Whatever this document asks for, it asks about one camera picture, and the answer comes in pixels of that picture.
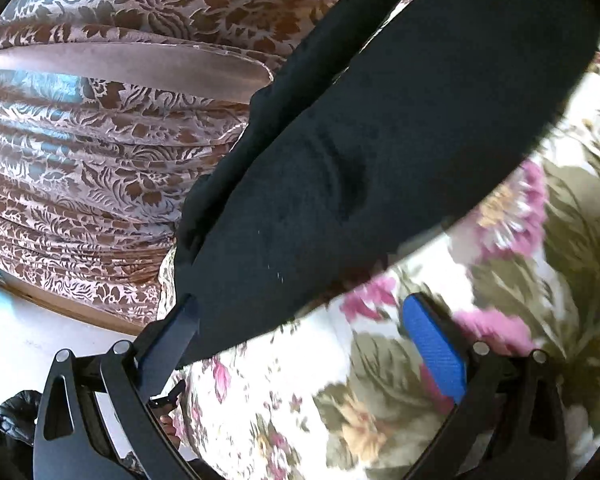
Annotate black pants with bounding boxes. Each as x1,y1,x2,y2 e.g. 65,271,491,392
132,0,600,369

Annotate person's left hand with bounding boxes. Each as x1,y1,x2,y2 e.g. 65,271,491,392
158,414,181,448

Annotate floral bed sheet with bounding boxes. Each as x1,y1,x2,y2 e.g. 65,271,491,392
157,0,600,480

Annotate brown patterned curtain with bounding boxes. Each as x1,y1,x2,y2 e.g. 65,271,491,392
0,0,337,326

